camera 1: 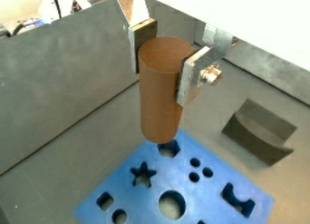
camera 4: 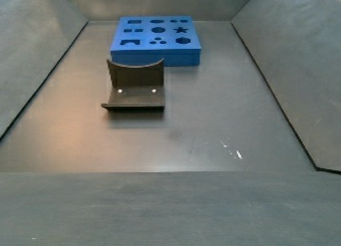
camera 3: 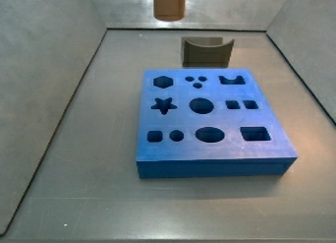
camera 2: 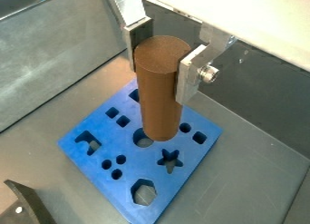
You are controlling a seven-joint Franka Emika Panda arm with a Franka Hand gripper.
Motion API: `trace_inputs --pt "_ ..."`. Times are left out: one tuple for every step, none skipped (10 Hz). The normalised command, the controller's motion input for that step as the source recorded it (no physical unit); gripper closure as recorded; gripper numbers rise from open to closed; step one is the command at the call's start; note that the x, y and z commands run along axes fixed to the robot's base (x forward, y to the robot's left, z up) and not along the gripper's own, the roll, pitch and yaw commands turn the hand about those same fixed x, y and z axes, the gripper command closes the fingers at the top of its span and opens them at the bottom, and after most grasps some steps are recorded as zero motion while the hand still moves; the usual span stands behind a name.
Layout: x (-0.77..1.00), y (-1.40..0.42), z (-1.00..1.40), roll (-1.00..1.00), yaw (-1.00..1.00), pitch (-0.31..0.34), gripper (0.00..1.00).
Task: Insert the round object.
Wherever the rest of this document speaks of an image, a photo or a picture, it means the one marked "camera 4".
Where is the black curved cradle holder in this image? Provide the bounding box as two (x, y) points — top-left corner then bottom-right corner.
(102, 60), (166, 111)

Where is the blue shape sorter box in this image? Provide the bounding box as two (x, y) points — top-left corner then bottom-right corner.
(110, 16), (201, 67)

